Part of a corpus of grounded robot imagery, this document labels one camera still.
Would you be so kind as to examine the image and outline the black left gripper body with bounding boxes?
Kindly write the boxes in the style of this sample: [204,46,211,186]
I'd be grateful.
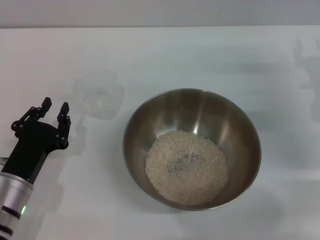
[0,121,70,186]

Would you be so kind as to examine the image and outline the stainless steel bowl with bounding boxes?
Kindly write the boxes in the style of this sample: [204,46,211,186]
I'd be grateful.
[121,87,263,212]

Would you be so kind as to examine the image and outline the white rice grains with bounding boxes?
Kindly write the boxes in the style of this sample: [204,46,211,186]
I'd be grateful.
[145,129,229,207]

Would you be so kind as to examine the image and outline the clear plastic measuring cup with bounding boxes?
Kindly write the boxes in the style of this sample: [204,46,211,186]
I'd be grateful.
[72,71,126,121]

